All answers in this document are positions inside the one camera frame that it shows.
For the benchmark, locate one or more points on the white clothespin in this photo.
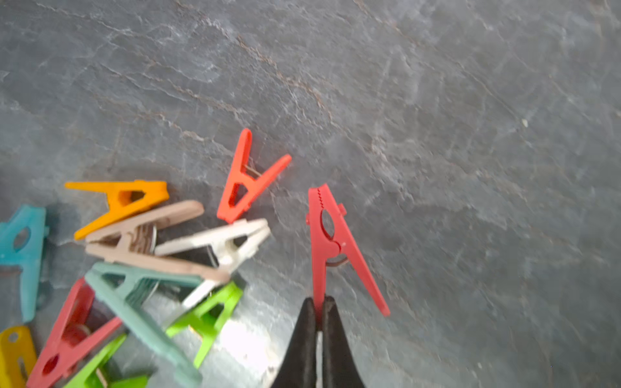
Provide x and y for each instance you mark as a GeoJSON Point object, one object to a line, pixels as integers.
{"type": "Point", "coordinates": [231, 245]}

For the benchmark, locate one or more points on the turquoise clothespin bottom left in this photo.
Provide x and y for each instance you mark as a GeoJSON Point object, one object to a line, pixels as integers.
{"type": "Point", "coordinates": [22, 244]}

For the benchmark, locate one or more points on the beige clothespin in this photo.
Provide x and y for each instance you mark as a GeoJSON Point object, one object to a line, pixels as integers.
{"type": "Point", "coordinates": [132, 241]}

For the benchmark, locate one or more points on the lime green clothespin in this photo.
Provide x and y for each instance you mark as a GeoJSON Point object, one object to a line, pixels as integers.
{"type": "Point", "coordinates": [95, 373]}
{"type": "Point", "coordinates": [208, 319]}

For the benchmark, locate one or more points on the yellow clothespin by pile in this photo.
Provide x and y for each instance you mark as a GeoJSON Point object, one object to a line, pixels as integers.
{"type": "Point", "coordinates": [18, 356]}

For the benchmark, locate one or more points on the dark red clothespin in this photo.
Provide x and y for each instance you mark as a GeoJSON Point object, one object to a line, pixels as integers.
{"type": "Point", "coordinates": [330, 237]}

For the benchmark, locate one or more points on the lime green clothespin bottom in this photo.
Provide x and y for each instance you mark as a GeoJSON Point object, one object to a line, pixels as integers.
{"type": "Point", "coordinates": [95, 373]}

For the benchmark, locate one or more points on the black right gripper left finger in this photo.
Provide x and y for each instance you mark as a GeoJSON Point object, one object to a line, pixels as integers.
{"type": "Point", "coordinates": [298, 368]}

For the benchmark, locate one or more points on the red clothespin bottom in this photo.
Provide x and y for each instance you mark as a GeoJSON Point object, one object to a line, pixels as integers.
{"type": "Point", "coordinates": [70, 342]}

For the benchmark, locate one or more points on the mint green clothespin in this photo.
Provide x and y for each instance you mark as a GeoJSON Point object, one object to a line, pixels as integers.
{"type": "Point", "coordinates": [124, 289]}

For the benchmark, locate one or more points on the orange clothespin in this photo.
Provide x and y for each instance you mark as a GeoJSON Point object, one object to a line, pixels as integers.
{"type": "Point", "coordinates": [125, 199]}

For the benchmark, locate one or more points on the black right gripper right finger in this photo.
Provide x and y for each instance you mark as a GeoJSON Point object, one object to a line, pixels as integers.
{"type": "Point", "coordinates": [338, 366]}

